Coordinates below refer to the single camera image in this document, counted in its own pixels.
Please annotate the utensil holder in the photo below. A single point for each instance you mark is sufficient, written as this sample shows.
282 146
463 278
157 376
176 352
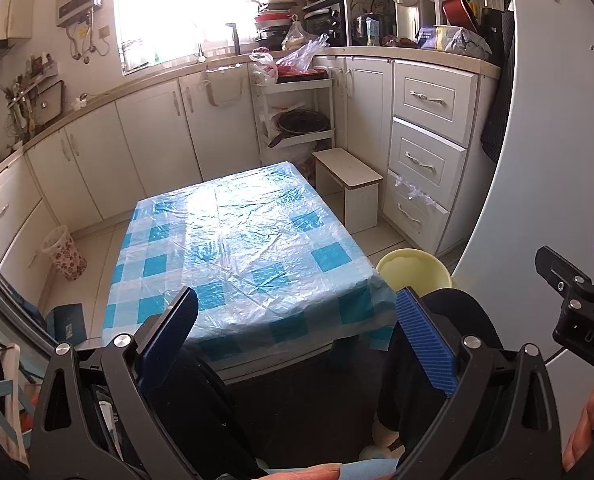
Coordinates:
27 95

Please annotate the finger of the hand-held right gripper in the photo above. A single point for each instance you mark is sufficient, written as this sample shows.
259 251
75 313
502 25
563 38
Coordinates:
557 267

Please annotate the yellow bin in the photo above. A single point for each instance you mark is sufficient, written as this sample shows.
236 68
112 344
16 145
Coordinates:
412 270

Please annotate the black blender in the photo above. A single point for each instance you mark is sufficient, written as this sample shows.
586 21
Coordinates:
492 20

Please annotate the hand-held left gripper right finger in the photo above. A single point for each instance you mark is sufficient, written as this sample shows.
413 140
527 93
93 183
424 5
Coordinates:
424 340

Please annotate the blue checkered plastic tablecloth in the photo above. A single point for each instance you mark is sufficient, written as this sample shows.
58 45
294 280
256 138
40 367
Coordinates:
237 240

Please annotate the white thermos pot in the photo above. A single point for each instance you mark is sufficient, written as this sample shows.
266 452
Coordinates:
409 17

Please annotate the white refrigerator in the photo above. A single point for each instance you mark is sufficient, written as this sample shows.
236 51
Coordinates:
552 160

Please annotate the black hanging cloth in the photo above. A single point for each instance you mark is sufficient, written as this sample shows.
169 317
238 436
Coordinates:
497 85

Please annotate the black pan with glass lid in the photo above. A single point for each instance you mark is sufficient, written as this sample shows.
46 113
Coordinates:
302 122

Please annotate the cream kitchen cabinets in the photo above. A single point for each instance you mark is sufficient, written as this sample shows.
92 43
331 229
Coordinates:
152 135

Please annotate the silver bag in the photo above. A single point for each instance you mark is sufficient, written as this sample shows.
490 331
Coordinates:
464 42

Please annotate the small white step stool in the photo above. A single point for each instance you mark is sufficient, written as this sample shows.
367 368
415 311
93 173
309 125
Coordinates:
347 170

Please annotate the black toaster oven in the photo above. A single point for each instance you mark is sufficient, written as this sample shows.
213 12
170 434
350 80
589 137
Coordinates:
324 22

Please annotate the stack of pots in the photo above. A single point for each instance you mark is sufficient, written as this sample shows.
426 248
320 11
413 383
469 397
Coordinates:
272 22

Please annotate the blue carton box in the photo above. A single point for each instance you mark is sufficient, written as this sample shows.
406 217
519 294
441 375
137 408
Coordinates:
429 36

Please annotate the white shelf rack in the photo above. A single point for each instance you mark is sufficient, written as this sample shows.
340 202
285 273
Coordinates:
292 83

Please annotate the plastic bags on rack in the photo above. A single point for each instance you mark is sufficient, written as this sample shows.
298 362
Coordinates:
297 55

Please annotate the black faucet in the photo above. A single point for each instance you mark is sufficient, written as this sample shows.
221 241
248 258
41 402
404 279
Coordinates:
236 40

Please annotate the person's left hand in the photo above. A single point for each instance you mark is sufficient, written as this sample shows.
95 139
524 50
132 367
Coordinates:
307 472

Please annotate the white door-hung bag holder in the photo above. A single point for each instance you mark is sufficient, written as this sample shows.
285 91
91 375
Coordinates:
210 87

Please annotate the floral wastebasket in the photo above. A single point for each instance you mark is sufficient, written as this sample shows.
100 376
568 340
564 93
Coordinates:
67 257

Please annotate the red pan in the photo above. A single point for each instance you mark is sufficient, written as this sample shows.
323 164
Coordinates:
457 12

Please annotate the kitchen window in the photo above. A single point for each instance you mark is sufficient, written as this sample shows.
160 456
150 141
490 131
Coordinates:
177 10

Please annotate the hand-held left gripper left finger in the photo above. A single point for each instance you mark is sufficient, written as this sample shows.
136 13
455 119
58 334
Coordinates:
169 340

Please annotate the dark blue box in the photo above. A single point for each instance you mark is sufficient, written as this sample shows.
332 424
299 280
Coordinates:
69 322

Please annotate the clear plastic strip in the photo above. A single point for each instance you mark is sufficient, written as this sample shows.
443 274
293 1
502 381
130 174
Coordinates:
414 192

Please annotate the person's right hand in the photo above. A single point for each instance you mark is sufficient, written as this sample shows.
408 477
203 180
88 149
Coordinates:
589 420

